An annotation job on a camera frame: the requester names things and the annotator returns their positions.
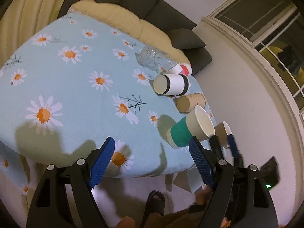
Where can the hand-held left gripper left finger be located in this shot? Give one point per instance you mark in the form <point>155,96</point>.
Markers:
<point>102,163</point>

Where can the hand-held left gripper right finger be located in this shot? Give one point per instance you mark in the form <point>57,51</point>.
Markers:
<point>200,163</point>

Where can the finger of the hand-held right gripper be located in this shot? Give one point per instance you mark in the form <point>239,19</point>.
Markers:
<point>233,147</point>
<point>215,147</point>

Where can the small beige paper cup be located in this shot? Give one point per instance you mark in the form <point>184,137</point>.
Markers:
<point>222,130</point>

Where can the green banded paper cup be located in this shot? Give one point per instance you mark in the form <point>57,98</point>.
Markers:
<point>184,133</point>

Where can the brown paper cup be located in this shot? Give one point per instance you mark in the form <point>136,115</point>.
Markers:
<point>190,102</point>

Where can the white black-striped paper cup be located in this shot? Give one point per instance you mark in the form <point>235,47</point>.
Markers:
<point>174,84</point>

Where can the white cup with red inside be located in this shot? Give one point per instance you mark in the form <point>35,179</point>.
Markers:
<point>181,68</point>

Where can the clear glass cup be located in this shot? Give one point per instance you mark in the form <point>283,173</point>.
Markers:
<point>150,57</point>

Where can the person's foot in black sandal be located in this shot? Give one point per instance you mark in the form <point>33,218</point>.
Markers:
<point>201,196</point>
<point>154,205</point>

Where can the person's leg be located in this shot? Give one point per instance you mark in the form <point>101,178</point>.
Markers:
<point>175,220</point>

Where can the blue daisy print tablecloth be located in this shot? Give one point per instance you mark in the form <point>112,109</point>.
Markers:
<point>78,104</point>

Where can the white framed window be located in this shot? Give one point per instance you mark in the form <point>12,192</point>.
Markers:
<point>268,28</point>

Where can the cream fleece blanket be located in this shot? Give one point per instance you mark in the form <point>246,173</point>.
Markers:
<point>133,21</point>

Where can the dark grey sofa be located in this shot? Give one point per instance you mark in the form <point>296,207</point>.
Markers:
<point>163,9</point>

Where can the cream curtain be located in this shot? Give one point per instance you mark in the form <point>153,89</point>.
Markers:
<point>26,14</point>

